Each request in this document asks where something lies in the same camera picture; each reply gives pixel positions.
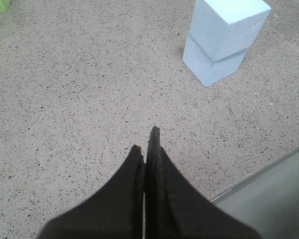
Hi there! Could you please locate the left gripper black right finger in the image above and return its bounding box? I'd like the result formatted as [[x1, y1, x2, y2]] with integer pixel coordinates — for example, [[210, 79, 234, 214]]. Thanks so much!
[[145, 126, 261, 239]]

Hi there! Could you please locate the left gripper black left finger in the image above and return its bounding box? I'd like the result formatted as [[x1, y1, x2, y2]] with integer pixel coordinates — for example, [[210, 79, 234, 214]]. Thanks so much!
[[38, 145, 145, 239]]

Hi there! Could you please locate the blue foam block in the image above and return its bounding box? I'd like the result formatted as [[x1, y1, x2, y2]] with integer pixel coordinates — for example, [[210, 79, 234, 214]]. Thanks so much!
[[183, 35, 248, 86], [189, 0, 271, 61]]

